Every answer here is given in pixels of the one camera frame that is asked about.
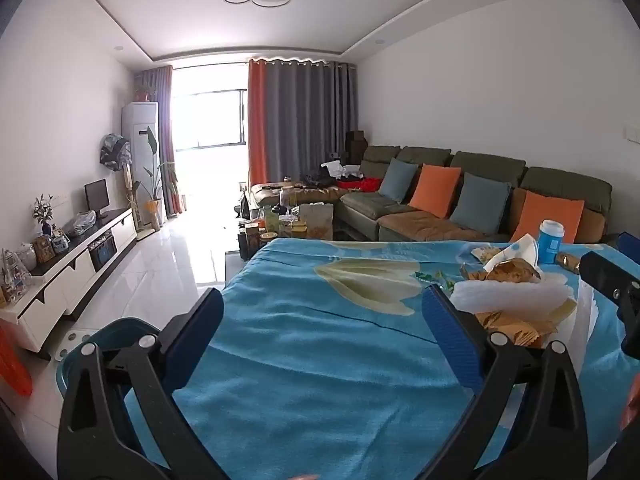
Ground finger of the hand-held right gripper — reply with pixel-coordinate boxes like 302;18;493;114
579;251;640;321
618;232;640;263

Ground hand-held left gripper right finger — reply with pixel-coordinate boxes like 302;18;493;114
421;284;588;480

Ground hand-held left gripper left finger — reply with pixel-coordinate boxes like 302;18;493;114
57;287;231;480

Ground brown paper bag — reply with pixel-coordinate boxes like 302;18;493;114
472;305;576;348

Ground teal plastic bin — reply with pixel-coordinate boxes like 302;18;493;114
57;317;161;411

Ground person's right forearm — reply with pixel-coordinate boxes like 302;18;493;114
620;374;640;432

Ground blue paper cup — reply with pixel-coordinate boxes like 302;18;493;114
537;220;566;265

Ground orange cushion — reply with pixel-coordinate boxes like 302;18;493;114
510;191;586;246
409;163;462;220

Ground brown crumpled paper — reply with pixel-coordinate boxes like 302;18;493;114
460;259;543;286

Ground white blue dotted napkin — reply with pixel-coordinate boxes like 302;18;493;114
472;234;541;273

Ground green brown sectional sofa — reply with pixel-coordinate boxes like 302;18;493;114
250;145;613;248

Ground white bathroom scale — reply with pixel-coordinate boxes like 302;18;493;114
52;327;93;361

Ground blue floral printed blanket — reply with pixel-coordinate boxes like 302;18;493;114
122;237;640;480

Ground tall leafy potted plant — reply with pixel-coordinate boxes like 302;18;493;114
135;127;179;232

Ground dark coffee table with jars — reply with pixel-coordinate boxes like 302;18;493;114
237;200;306;261

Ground grey blue cushion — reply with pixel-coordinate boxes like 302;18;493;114
378;158;420;203
450;172;513;235

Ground white black tv cabinet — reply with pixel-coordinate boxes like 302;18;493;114
0;207;138;356

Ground clear plastic bag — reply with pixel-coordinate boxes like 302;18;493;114
67;210;97;237

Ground black monitor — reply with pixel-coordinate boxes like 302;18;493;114
84;179;110;220

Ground red cloth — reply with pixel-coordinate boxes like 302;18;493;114
340;176;383;194

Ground orange plastic bag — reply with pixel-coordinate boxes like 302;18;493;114
0;320;33;411

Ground wrapped ship model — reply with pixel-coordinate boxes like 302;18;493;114
0;249;31;306

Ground bonsai in blue vase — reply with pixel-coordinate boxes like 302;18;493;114
32;194;55;236

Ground covered standing fan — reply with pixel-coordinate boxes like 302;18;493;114
99;132;138;211

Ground dark cardboard boxes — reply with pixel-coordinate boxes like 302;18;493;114
345;131;368;165

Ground window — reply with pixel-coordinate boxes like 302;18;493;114
172;90;248;151

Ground white standing air conditioner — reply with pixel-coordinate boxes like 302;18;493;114
121;101;161;231

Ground orange grey curtain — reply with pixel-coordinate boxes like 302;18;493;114
247;57;358;188
136;65;187;218

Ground small picture frame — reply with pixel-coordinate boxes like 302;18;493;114
34;235;56;263

